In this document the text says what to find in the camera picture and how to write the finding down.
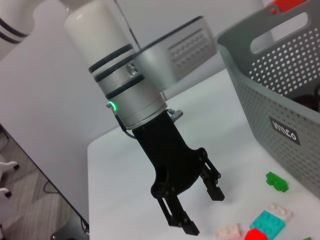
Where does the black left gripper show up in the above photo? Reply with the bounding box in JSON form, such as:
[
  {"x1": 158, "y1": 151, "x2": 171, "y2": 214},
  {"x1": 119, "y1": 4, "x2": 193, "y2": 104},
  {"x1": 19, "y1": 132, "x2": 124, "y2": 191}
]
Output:
[{"x1": 131, "y1": 111, "x2": 225, "y2": 236}]

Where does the white office chair base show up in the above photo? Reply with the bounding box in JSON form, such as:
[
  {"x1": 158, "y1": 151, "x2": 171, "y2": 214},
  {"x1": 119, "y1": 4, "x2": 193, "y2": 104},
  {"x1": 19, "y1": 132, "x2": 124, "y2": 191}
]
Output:
[{"x1": 0, "y1": 154, "x2": 20, "y2": 200}]

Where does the teal toy brick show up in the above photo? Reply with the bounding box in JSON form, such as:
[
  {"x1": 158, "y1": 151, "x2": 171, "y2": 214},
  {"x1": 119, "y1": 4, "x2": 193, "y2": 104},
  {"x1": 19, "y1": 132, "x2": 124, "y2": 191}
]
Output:
[{"x1": 249, "y1": 210, "x2": 286, "y2": 238}]

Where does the glass teacup black base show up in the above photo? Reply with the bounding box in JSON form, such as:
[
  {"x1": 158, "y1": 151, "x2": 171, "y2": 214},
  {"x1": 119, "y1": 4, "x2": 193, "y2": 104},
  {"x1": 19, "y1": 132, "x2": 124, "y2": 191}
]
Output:
[{"x1": 291, "y1": 84, "x2": 320, "y2": 113}]

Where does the grey-green perforated storage bin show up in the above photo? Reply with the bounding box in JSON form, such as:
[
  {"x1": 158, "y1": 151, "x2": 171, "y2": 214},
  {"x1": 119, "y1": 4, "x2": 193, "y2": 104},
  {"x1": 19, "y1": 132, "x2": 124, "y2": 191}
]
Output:
[{"x1": 216, "y1": 0, "x2": 320, "y2": 198}]

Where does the black table foot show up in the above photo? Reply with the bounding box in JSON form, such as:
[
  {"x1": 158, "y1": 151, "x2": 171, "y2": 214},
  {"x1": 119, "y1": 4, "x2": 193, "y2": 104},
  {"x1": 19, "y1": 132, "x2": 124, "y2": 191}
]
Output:
[{"x1": 49, "y1": 217, "x2": 90, "y2": 240}]

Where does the red sloped toy block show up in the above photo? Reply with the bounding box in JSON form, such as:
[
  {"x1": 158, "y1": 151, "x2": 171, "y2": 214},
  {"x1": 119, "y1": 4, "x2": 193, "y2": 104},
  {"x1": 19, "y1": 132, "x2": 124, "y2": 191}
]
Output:
[{"x1": 243, "y1": 227, "x2": 268, "y2": 240}]

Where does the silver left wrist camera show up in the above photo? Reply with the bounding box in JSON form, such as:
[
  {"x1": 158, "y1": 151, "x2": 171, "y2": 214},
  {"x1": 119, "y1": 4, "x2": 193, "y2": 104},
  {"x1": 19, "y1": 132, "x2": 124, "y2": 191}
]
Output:
[{"x1": 134, "y1": 15, "x2": 218, "y2": 91}]

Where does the green flat toy block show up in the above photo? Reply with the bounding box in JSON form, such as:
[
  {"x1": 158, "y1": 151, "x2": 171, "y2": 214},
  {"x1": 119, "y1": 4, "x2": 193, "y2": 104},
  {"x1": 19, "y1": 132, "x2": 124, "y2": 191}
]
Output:
[{"x1": 265, "y1": 171, "x2": 289, "y2": 193}]

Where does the white long toy brick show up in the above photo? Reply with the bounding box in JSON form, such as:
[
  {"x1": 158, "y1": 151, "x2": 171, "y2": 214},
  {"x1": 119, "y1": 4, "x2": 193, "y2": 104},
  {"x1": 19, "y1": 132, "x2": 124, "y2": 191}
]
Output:
[{"x1": 215, "y1": 223, "x2": 243, "y2": 238}]

